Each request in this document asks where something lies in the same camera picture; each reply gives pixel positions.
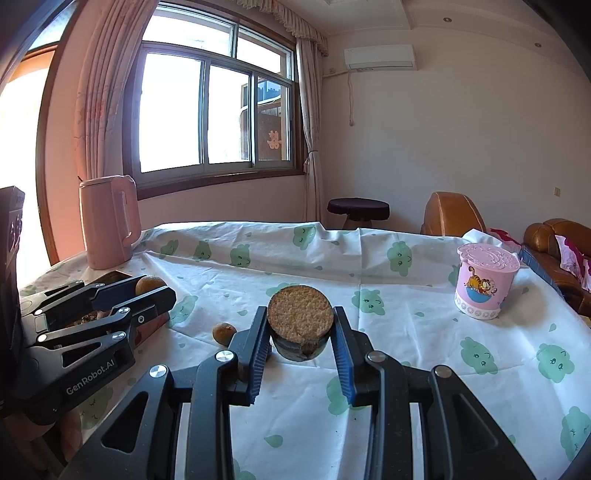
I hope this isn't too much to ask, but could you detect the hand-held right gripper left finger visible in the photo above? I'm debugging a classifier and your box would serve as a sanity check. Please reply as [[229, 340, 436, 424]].
[[59, 305, 273, 480]]

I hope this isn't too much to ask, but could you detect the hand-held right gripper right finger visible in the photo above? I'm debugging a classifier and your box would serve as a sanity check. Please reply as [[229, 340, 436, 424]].
[[331, 305, 537, 480]]

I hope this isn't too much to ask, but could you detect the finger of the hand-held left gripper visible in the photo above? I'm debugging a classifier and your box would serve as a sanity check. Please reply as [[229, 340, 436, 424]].
[[28, 285, 178, 371], [19, 276, 140, 332]]

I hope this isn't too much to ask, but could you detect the pink metal tin box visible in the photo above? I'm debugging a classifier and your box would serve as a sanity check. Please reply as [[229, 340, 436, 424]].
[[65, 271, 170, 348]]

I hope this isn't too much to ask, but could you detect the cut cake roll piece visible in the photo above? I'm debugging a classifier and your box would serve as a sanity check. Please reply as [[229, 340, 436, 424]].
[[267, 285, 334, 362]]

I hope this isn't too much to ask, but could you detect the white green cloud tablecloth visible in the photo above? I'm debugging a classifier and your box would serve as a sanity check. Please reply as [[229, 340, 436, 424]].
[[18, 222, 591, 480]]

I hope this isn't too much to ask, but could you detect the pink electric kettle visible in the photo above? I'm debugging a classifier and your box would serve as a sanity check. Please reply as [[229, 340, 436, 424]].
[[78, 174, 142, 271]]

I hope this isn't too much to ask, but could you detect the dark round stool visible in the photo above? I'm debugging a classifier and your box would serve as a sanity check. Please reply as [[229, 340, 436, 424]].
[[327, 198, 390, 230]]

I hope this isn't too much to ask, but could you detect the pink cartoon cup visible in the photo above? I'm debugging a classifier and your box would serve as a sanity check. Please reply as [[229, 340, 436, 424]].
[[454, 243, 521, 320]]

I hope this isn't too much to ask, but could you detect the brown leather armchair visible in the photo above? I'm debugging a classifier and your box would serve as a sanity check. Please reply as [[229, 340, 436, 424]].
[[420, 191, 488, 236]]

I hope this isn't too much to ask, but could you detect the sliding glass window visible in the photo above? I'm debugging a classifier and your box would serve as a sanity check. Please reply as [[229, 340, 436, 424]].
[[122, 14, 305, 195]]

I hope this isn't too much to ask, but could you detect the pink long curtain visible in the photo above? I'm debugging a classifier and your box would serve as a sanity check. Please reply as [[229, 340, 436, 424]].
[[74, 0, 160, 182]]

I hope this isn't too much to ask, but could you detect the brown leather sofa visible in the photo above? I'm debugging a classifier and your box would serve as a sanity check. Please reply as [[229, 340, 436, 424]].
[[523, 218, 591, 315]]

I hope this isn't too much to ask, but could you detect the white air conditioner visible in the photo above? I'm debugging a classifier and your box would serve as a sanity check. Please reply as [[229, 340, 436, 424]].
[[344, 45, 417, 72]]

